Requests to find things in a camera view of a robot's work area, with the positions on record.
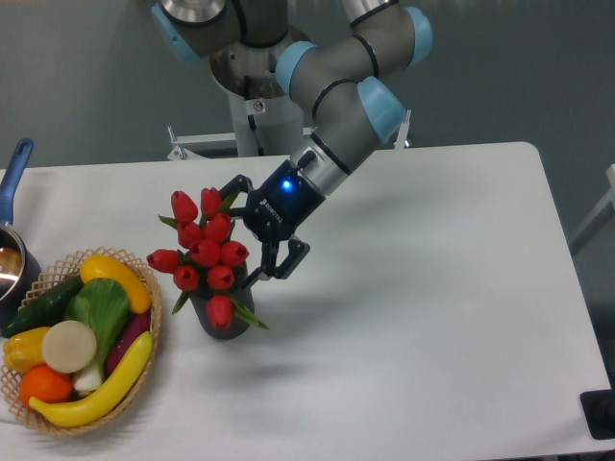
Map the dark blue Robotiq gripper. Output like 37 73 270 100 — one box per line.
218 159 329 289

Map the red tulip bouquet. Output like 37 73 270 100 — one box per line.
147 187 268 339

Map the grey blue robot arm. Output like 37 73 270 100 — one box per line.
152 1 433 284

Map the dark grey ribbed vase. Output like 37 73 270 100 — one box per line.
187 258 256 341

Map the purple sweet potato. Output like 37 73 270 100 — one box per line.
105 313 151 376

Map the green bok choy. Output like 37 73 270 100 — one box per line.
63 279 130 397

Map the woven wicker basket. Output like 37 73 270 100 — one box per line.
1 247 162 437

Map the green cucumber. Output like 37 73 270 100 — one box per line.
1 277 84 338

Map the beige round slice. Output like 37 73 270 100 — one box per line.
41 320 97 374

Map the yellow banana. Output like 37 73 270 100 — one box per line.
29 331 154 428

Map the yellow bell pepper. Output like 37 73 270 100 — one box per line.
3 327 51 374

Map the orange fruit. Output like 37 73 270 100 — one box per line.
19 365 73 407

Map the black device at edge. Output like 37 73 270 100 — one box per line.
579 389 614 440

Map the blue handled saucepan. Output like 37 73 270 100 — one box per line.
1 138 40 328

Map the white frame at right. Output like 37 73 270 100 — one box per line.
568 164 614 257

